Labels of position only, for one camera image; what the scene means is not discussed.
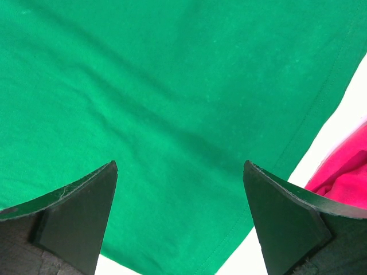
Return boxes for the green t shirt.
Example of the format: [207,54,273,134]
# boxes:
[1,1,366,274]

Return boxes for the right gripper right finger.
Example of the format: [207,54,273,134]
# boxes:
[243,160,366,274]

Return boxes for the red t shirt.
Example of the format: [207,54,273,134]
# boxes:
[305,123,366,209]

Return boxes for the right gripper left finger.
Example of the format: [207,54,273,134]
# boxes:
[1,161,118,274]

